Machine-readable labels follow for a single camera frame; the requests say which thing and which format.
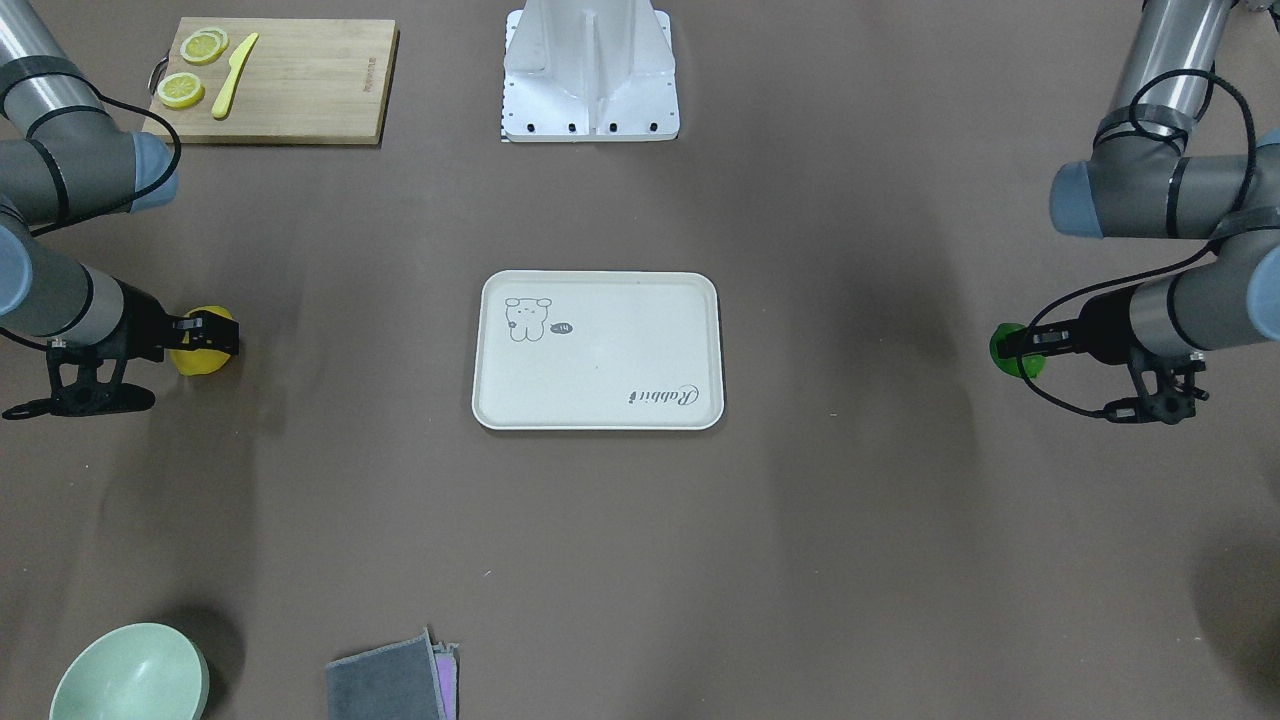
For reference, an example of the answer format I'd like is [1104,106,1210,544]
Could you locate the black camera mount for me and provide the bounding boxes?
[1101,347,1210,425]
[3,340,156,421]

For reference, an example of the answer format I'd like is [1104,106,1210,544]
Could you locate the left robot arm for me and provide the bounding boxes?
[991,1,1277,373]

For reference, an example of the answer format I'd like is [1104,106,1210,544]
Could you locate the wooden cutting board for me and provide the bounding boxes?
[150,17,401,146]

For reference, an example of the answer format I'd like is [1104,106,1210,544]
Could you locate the white rabbit tray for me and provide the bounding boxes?
[471,270,724,430]

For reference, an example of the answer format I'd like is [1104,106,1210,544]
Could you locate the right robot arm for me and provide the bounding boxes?
[3,1,241,364]

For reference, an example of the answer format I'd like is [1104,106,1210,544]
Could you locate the yellow lemon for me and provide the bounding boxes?
[168,305,241,377]

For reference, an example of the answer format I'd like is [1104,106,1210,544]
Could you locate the green bowl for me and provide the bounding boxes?
[47,623,211,719]

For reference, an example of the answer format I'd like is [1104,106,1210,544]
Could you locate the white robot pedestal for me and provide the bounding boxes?
[500,1,681,143]

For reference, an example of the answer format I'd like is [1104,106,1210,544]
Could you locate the grey folded cloth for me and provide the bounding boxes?
[325,629,460,719]

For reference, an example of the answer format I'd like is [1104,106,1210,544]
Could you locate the lemon slice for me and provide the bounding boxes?
[179,29,229,67]
[154,72,206,110]
[198,26,229,46]

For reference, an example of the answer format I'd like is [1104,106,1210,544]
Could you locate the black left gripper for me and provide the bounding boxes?
[1000,290,1143,366]

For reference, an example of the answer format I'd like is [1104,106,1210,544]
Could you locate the green lime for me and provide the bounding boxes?
[988,323,1046,380]

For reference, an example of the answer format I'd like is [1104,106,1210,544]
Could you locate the yellow plastic knife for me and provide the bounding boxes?
[211,32,260,120]

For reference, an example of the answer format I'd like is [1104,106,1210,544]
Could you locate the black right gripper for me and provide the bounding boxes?
[119,284,241,363]

